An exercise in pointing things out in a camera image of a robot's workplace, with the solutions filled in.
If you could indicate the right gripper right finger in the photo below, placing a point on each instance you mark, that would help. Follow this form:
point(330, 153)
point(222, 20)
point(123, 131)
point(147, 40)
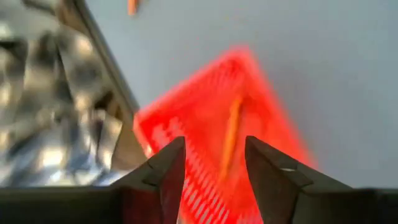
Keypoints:
point(311, 202)

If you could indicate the red plastic basket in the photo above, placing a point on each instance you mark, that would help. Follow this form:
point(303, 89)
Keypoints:
point(202, 109)

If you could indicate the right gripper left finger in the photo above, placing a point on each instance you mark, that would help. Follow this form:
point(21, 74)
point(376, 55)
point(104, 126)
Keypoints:
point(93, 205)

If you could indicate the orange crayon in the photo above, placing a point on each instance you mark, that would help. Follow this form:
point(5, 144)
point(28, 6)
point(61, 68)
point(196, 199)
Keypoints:
point(132, 6)

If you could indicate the silver crumpled sheet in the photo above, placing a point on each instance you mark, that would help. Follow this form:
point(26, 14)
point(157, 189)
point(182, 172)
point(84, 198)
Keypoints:
point(46, 109)

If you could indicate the red crayon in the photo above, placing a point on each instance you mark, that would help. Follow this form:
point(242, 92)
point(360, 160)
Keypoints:
point(230, 140)

